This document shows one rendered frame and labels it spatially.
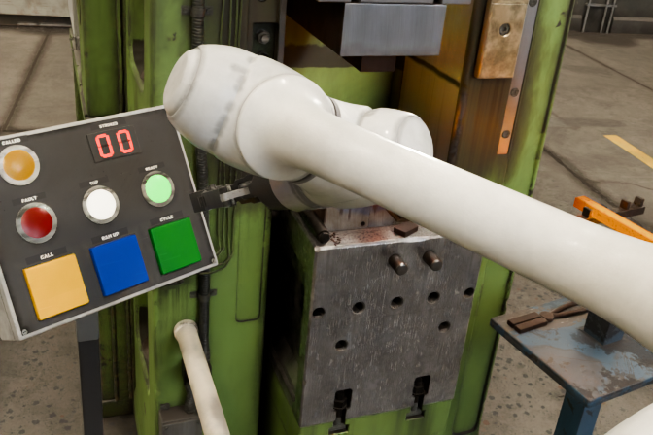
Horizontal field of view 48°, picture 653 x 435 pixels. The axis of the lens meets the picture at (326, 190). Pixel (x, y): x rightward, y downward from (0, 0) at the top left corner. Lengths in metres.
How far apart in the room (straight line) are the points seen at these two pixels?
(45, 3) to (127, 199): 5.62
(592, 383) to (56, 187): 1.09
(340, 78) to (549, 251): 1.36
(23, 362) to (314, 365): 1.32
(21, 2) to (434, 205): 6.30
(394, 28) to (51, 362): 1.72
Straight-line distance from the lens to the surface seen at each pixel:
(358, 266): 1.46
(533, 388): 2.69
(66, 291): 1.13
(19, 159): 1.13
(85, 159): 1.16
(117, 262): 1.16
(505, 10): 1.61
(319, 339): 1.53
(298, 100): 0.67
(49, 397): 2.51
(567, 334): 1.75
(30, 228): 1.12
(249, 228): 1.58
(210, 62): 0.70
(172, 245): 1.20
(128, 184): 1.19
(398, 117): 0.78
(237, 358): 1.76
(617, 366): 1.70
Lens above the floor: 1.61
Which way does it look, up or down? 25 degrees down
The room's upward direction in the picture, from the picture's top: 5 degrees clockwise
